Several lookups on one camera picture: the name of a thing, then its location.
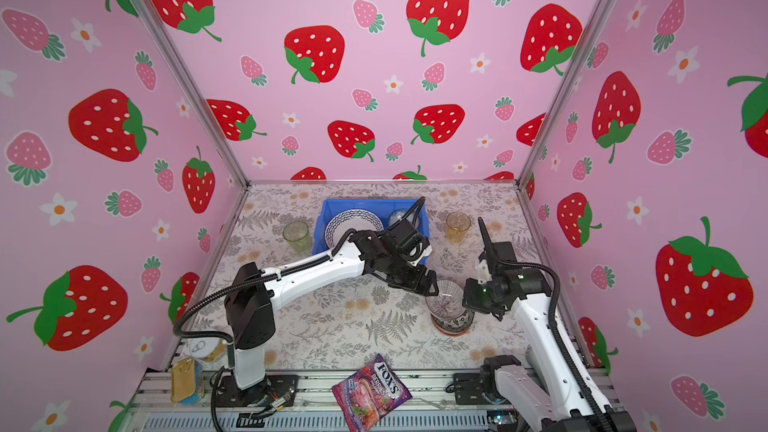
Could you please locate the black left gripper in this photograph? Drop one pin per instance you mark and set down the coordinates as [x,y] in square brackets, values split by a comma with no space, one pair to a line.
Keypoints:
[416,284]

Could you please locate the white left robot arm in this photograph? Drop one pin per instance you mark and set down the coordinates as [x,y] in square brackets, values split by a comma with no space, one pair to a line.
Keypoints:
[257,294]

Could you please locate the purple Fox's candy bag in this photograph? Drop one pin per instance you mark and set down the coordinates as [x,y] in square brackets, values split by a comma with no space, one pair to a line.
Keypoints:
[370,394]

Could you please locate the amber glass cup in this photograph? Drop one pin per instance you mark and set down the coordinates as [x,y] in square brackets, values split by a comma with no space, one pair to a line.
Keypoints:
[457,225]

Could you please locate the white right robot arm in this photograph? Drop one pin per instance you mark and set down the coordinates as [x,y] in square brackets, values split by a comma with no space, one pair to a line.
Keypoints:
[563,397]

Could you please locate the blue floral bowl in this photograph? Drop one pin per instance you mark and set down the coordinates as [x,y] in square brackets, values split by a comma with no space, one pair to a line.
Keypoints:
[403,215]

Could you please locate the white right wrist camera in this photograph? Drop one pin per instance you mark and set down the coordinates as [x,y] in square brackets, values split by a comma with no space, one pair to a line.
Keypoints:
[482,272]

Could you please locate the green glass cup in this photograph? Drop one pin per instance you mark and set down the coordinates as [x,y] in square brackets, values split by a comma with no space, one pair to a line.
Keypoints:
[297,236]

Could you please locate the black leaf pattern pink bowl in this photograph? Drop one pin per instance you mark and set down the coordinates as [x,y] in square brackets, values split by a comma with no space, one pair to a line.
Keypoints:
[456,326]

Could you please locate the aluminium corner post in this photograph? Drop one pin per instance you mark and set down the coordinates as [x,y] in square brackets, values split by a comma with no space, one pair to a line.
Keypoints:
[185,80]
[591,32]

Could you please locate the aluminium corner post left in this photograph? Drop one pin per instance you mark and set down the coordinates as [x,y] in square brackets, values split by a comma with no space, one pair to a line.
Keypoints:
[185,80]

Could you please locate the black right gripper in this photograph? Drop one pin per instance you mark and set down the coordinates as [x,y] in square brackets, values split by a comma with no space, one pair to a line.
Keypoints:
[469,298]

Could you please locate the zigzag rim white plate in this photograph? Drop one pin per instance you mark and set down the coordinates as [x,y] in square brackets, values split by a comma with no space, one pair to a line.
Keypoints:
[358,219]

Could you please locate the blue plastic bin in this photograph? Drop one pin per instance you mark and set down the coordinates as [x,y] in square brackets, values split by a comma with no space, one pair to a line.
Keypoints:
[382,208]

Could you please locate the tin can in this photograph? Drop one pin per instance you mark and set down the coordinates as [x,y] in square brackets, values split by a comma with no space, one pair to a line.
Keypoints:
[208,349]

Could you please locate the aluminium corner post right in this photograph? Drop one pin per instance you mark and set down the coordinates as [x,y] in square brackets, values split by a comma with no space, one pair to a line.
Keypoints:
[591,32]

